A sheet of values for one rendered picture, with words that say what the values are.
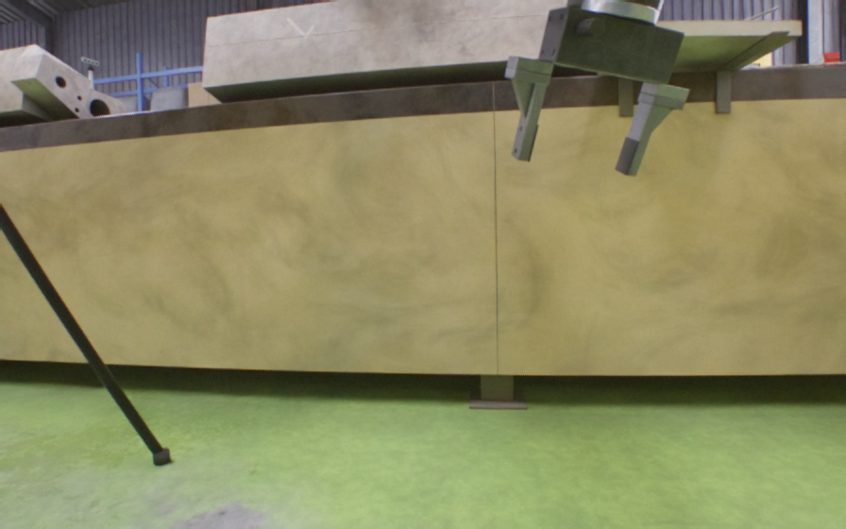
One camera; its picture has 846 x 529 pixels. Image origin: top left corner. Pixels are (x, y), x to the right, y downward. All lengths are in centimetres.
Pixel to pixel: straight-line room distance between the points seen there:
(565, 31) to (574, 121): 58
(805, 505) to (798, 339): 44
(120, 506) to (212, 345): 47
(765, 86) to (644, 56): 71
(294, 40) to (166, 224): 57
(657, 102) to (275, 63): 89
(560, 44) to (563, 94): 58
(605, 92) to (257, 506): 105
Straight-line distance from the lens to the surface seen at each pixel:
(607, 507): 78
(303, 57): 115
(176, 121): 127
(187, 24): 1553
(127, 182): 135
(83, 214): 145
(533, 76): 47
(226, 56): 125
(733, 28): 99
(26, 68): 162
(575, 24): 47
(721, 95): 114
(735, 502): 87
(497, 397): 110
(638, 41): 50
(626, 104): 106
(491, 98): 102
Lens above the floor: 43
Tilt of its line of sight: 4 degrees down
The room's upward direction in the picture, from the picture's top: 2 degrees counter-clockwise
